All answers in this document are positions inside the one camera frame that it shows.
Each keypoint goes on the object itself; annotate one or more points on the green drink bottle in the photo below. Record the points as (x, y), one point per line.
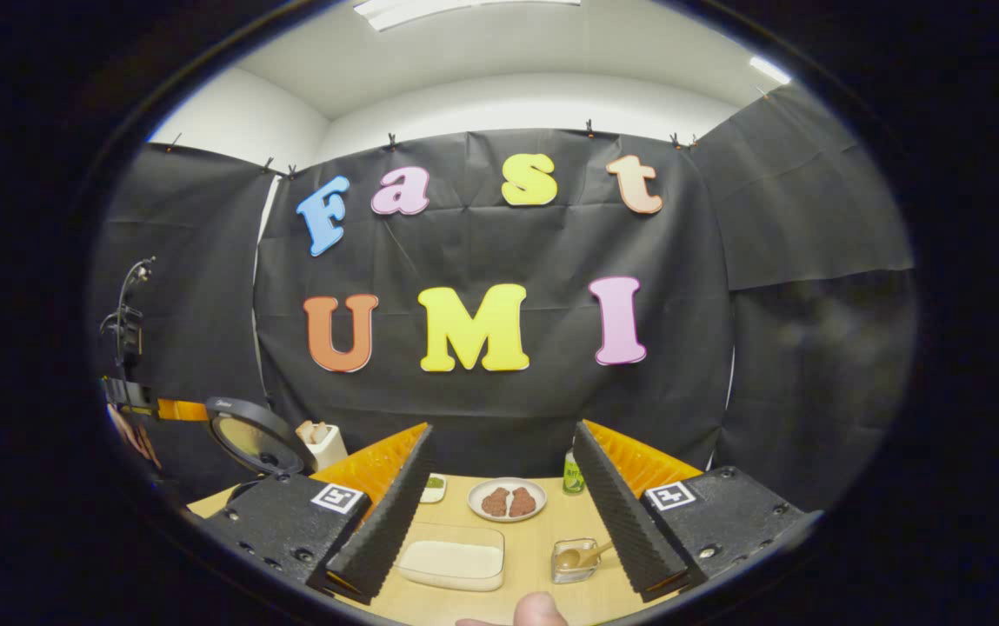
(573, 476)

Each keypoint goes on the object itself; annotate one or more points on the black backdrop cloth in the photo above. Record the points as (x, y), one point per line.
(464, 417)

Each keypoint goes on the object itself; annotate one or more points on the white toaster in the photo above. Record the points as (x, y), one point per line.
(329, 450)

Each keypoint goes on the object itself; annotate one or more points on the white round plate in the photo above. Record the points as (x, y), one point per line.
(508, 515)

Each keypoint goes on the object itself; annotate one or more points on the brown meat piece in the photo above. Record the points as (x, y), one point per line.
(495, 502)
(522, 502)

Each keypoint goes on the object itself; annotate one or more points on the white divided bean dish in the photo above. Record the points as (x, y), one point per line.
(435, 487)

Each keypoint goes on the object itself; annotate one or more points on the dark grey rice cooker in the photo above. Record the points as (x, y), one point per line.
(256, 435)

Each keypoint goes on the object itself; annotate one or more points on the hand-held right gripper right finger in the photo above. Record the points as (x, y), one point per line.
(621, 513)

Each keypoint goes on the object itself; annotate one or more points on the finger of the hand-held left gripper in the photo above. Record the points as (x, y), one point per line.
(138, 396)

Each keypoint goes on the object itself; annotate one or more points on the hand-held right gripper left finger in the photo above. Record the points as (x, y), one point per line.
(386, 522)

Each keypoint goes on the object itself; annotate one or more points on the wooden spoon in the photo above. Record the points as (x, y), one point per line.
(577, 556)

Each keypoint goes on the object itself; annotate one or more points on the clear chopstick holder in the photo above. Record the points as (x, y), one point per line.
(570, 569)

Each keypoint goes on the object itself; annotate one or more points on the toast slice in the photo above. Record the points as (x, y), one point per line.
(306, 431)
(320, 429)

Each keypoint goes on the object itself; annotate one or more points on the clear tray of rice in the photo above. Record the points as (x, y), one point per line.
(451, 559)

